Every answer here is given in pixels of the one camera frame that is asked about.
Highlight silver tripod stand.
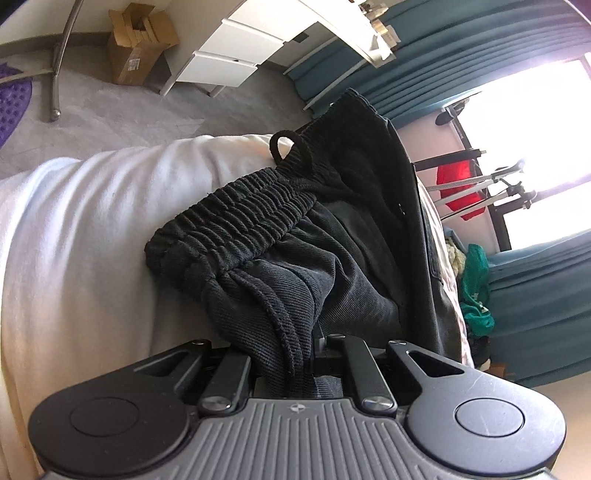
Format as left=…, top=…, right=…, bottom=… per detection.
left=427, top=161, right=537, bottom=221

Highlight metal chair leg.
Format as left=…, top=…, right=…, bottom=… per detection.
left=49, top=0, right=84, bottom=122

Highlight teal curtain right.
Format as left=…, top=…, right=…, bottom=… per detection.
left=488, top=231, right=591, bottom=387

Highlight teal curtain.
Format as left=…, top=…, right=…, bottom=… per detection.
left=488, top=231, right=591, bottom=387
left=288, top=1, right=590, bottom=128

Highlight white drawer desk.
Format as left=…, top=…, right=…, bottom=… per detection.
left=159, top=0, right=394, bottom=96

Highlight red cloth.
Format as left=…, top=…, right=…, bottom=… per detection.
left=436, top=159, right=486, bottom=219

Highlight teal curtain left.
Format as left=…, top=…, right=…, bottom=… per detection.
left=288, top=1, right=590, bottom=128

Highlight black ribbed pants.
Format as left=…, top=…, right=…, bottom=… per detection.
left=145, top=90, right=462, bottom=397

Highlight green garment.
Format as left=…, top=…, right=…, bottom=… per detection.
left=459, top=244, right=495, bottom=337

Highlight cardboard box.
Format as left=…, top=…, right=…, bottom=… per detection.
left=107, top=3, right=179, bottom=86

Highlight purple mat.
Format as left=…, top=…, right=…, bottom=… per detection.
left=0, top=78, right=33, bottom=147

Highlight pastel tie-dye bed sheet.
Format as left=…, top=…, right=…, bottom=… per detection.
left=1, top=132, right=472, bottom=479

